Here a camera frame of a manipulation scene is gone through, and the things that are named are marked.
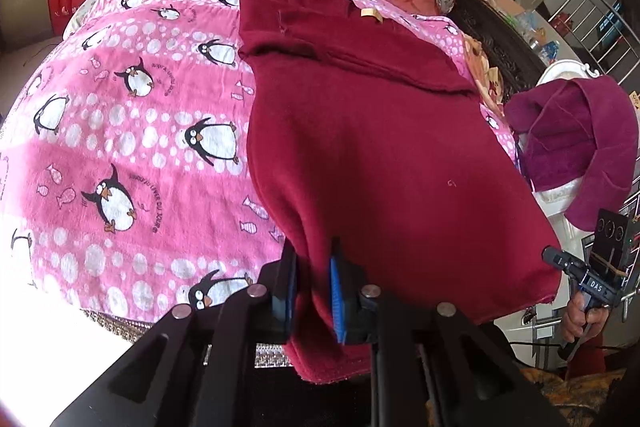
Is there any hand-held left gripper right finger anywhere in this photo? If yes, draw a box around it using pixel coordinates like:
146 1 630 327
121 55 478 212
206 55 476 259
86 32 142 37
327 237 568 427

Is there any pink penguin blanket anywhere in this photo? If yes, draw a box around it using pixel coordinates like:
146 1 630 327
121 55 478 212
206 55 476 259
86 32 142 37
0 0 521 323

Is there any white plastic chair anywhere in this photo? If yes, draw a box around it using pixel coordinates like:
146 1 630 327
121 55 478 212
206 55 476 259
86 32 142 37
520 59 601 268

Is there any dark red sweater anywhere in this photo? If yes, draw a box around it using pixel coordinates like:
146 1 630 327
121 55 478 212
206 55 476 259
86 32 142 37
237 0 563 384

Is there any person's right hand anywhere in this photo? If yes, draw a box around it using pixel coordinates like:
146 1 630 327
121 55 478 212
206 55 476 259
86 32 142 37
559 293 611 347

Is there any red gift bag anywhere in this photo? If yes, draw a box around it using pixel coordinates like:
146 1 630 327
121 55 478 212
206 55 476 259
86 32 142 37
48 0 94 35

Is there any metal railing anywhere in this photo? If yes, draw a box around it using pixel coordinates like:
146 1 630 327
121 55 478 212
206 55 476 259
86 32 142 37
565 0 640 85

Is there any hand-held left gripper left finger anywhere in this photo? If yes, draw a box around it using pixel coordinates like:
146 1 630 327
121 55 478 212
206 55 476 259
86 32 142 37
50 239 301 427

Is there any purple garment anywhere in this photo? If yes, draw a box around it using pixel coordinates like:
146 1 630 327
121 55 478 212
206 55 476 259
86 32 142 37
504 76 640 232

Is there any brown patterned fabric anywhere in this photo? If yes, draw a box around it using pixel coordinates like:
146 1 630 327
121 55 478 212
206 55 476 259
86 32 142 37
525 367 628 427

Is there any yellow printed cloth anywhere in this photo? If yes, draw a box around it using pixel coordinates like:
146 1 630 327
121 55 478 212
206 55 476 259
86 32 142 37
462 34 505 115

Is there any person's right forearm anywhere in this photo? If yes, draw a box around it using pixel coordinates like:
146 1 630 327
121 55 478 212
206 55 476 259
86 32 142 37
567 336 626 380

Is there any glitter bed trim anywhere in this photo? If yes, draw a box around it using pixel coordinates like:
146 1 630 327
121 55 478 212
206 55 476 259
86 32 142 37
80 307 301 365

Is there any carved dark wooden bed frame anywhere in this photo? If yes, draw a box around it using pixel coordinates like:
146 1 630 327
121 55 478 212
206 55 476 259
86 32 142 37
447 0 548 105

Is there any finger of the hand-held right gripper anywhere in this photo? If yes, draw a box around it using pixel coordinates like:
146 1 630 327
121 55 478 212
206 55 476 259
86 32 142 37
542 246 584 280

